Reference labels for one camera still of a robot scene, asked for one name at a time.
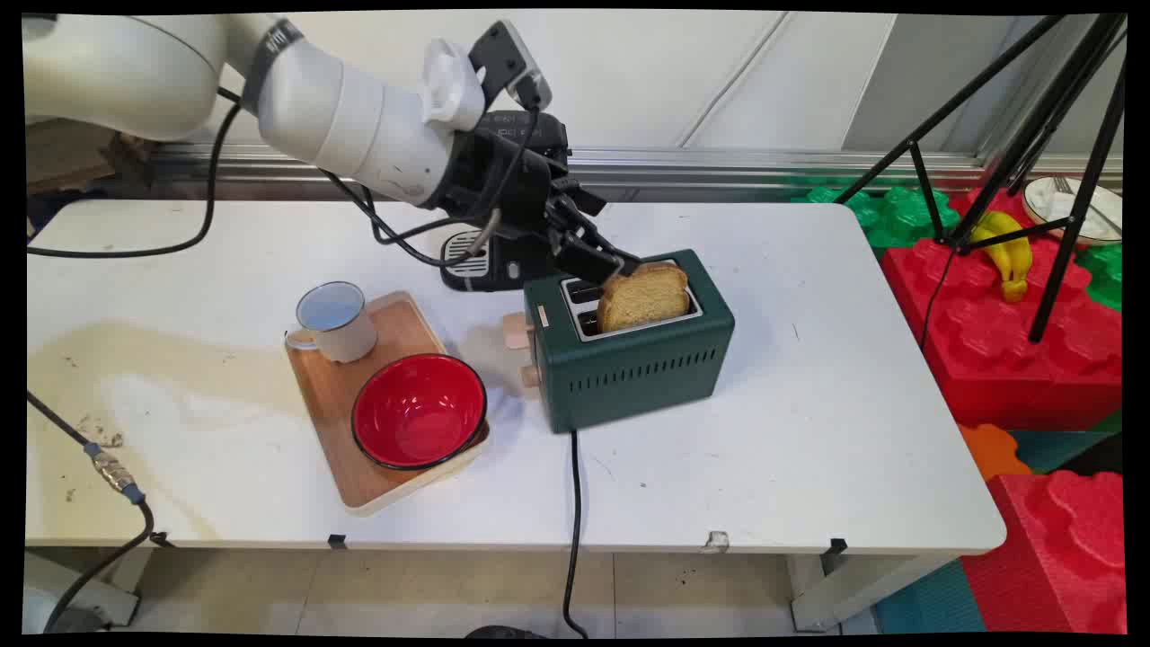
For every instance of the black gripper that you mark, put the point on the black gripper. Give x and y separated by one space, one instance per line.
503 184

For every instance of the brown toast bread slice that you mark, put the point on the brown toast bread slice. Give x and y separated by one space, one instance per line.
643 298

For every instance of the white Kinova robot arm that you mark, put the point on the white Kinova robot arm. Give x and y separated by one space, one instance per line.
135 72

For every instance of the black coffee machine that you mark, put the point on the black coffee machine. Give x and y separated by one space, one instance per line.
503 270

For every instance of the green two-slot toaster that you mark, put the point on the green two-slot toaster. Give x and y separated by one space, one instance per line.
629 368

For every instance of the red bowl black rim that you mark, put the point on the red bowl black rim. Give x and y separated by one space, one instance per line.
418 413

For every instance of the white enamel mug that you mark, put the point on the white enamel mug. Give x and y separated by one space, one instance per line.
341 328

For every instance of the wide green foam block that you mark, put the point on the wide green foam block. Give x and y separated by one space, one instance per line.
885 216

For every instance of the wooden serving tray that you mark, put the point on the wooden serving tray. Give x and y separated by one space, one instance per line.
337 404

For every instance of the yellow banana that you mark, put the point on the yellow banana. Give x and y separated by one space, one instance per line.
1006 256

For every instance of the large red foam block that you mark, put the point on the large red foam block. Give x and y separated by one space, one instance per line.
997 350

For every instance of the white table leg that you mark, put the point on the white table leg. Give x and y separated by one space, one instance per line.
853 589

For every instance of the orange foam block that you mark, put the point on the orange foam block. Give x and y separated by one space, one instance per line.
993 449

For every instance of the white plate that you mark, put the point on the white plate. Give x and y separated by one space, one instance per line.
1047 202

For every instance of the teal foam floor mat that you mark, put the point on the teal foam floor mat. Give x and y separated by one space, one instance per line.
930 602

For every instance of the black tripod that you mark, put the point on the black tripod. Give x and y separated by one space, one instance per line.
1069 108

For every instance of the silver fork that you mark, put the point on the silver fork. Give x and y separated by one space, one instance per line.
1101 216

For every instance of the narrow green foam block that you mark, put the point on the narrow green foam block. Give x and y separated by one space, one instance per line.
1103 274

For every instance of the brown cardboard box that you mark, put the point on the brown cardboard box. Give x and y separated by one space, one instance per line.
72 157

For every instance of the small red foam block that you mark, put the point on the small red foam block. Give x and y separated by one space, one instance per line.
1060 557

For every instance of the aluminium wall rail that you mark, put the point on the aluminium wall rail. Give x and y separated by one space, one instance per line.
764 166

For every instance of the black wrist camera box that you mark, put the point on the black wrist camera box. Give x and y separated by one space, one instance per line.
503 61

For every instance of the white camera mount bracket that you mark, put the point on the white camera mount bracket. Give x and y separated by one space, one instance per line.
452 85

